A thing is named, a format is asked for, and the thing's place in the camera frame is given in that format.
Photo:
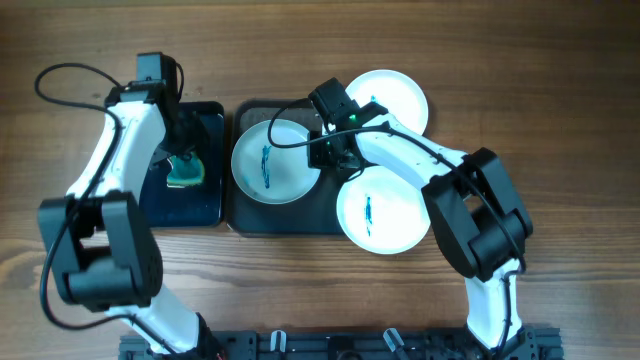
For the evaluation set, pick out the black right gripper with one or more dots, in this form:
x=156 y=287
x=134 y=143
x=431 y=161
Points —
x=316 y=158

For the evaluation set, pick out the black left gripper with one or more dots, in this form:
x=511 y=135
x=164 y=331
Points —
x=196 y=133

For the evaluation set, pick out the yellow green sponge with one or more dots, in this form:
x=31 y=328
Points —
x=186 y=171

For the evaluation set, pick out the white plate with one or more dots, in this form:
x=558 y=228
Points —
x=395 y=91
x=269 y=174
x=382 y=213

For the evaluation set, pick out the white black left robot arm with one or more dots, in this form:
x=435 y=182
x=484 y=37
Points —
x=102 y=261

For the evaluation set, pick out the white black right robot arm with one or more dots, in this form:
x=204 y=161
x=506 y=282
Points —
x=479 y=220

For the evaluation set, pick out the black serving tray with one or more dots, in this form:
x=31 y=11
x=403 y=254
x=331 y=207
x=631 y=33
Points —
x=312 y=214

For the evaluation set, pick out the black water basin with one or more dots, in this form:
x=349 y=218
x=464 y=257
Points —
x=196 y=205

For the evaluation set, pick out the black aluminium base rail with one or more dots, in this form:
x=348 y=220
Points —
x=445 y=343

